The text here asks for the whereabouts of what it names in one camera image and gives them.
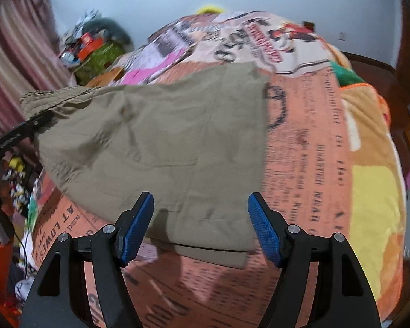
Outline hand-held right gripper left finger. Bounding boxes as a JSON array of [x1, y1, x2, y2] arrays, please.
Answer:
[[19, 191, 155, 328]]

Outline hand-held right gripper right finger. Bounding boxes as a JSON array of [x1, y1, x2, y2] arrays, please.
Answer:
[[248, 192, 381, 328]]

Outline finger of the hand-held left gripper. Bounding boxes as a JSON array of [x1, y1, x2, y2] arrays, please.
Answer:
[[0, 113, 54, 160]]

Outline khaki pants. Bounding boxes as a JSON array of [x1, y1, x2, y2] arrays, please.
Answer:
[[20, 62, 271, 270]]

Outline cartoon printed cloth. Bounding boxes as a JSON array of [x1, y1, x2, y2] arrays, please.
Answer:
[[2, 154, 43, 222]]

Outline striped pink curtain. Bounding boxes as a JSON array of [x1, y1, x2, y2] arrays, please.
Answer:
[[0, 0, 71, 140]]

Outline newspaper printed blanket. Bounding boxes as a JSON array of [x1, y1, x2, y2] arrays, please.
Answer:
[[31, 11, 359, 328]]

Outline green patterned bag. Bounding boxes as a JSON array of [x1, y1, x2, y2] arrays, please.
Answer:
[[72, 41, 127, 84]]

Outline orange box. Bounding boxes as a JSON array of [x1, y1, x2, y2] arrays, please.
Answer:
[[77, 34, 105, 58]]

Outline colourful fleece blanket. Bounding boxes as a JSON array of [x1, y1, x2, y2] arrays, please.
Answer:
[[328, 43, 410, 323]]

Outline pile of crumpled clothes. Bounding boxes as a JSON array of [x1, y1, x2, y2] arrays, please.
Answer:
[[63, 8, 101, 36]]

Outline pink cloth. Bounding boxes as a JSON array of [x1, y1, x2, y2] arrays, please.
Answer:
[[118, 51, 188, 86]]

